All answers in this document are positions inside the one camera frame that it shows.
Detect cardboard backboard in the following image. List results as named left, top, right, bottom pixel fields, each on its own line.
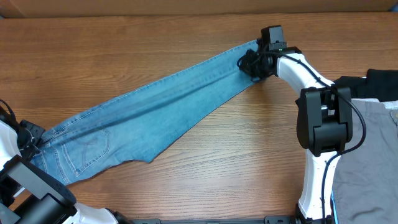
left=1, top=0, right=396, bottom=18

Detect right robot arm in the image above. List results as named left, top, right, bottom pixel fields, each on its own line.
left=237, top=26, right=353, bottom=223

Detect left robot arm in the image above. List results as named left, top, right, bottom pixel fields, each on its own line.
left=1, top=101, right=131, bottom=224

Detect black garment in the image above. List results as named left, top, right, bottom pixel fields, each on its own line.
left=334, top=69, right=398, bottom=102

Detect bright blue garment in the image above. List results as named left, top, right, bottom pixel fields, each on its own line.
left=330, top=191, right=339, bottom=224

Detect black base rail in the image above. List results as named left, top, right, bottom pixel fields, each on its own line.
left=131, top=215, right=300, bottom=224

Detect light blue jeans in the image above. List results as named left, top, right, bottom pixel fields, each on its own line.
left=31, top=41, right=257, bottom=185

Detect grey garment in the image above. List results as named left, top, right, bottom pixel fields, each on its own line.
left=333, top=99, right=397, bottom=224

